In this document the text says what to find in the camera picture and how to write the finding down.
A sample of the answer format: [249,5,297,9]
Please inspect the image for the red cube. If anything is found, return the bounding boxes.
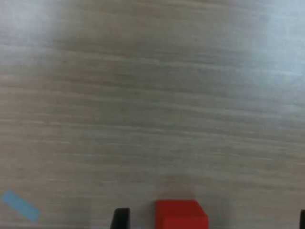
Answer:
[154,199,210,229]

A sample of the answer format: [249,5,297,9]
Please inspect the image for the narrow blue tape piece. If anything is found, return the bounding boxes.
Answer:
[0,188,41,224]

